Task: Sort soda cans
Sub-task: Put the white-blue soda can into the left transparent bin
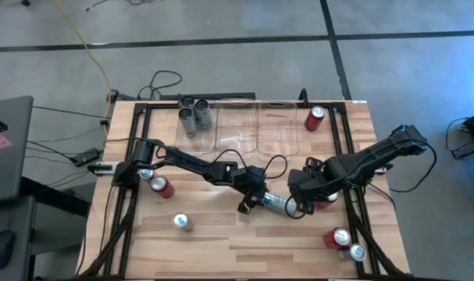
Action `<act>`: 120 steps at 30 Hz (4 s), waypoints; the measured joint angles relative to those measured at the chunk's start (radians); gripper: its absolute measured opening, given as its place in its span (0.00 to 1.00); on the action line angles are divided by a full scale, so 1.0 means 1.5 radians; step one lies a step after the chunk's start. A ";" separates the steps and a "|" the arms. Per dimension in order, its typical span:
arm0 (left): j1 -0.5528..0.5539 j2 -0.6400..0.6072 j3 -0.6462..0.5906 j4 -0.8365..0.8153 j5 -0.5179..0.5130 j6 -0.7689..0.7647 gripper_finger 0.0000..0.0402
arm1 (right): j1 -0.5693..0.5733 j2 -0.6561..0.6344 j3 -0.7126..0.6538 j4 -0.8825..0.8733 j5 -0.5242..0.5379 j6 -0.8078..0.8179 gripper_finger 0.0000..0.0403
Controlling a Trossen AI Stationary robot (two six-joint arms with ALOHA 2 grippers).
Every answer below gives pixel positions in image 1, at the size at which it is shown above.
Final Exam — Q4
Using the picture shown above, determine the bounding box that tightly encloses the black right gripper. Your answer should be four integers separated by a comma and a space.
286, 158, 339, 216

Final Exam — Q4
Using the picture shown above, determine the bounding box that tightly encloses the black looped cable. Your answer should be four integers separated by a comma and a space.
137, 69, 184, 101

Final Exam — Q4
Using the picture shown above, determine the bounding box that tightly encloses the black metal table frame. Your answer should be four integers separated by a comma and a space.
74, 99, 412, 281

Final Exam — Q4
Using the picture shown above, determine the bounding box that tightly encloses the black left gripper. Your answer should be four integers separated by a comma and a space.
238, 165, 273, 215

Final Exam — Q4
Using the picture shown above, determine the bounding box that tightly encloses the dark grey desk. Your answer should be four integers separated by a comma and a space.
0, 175, 92, 281

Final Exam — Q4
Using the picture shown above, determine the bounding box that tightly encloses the yellow cable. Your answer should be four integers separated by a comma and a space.
51, 0, 113, 118

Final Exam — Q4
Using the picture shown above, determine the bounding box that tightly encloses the clear plastic bin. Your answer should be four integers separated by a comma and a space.
215, 98, 259, 159
176, 97, 220, 157
256, 100, 300, 157

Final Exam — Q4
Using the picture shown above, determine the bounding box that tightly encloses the black power adapter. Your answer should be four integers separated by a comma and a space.
70, 147, 104, 168

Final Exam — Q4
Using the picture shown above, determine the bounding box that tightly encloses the red cola can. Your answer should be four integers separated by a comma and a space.
150, 175, 176, 200
322, 227, 353, 251
303, 105, 326, 133
316, 193, 339, 210

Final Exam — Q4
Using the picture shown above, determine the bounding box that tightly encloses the black computer mouse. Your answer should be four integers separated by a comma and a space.
0, 229, 18, 271

